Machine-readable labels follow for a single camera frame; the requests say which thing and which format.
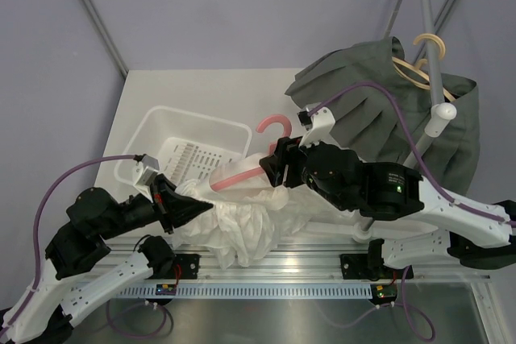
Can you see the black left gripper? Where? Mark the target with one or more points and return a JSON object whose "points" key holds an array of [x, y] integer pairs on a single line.
{"points": [[172, 208]]}

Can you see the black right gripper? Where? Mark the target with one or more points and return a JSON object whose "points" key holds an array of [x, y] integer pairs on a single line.
{"points": [[288, 152]]}

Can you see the pink plastic hanger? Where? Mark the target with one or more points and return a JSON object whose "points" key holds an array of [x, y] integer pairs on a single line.
{"points": [[253, 172]]}

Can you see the white skirt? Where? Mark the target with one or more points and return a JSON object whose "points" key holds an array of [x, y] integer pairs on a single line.
{"points": [[248, 219]]}

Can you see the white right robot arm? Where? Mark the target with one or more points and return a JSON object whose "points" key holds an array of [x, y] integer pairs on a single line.
{"points": [[476, 235]]}

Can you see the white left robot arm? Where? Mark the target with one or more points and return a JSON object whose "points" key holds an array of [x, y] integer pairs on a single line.
{"points": [[54, 303]]}

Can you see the grey pleated skirt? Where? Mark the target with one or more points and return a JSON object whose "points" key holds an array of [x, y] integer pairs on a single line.
{"points": [[366, 122]]}

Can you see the beige wooden hanger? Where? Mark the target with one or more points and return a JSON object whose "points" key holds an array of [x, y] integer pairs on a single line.
{"points": [[417, 68]]}

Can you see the white plastic basket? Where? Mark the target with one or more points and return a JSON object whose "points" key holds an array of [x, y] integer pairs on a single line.
{"points": [[188, 145]]}

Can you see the white rack base foot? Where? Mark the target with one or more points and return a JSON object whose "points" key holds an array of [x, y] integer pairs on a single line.
{"points": [[355, 231]]}

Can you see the grey clothes rack pole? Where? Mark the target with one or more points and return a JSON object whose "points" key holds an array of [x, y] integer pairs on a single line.
{"points": [[442, 110]]}

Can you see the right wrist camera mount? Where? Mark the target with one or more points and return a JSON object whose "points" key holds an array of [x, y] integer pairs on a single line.
{"points": [[318, 125]]}

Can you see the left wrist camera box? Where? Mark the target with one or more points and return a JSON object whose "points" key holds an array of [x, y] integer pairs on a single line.
{"points": [[145, 170]]}

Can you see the aluminium mounting rail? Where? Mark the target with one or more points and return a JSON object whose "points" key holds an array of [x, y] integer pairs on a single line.
{"points": [[313, 263]]}

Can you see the white slotted cable duct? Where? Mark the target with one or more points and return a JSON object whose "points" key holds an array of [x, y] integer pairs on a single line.
{"points": [[249, 291]]}

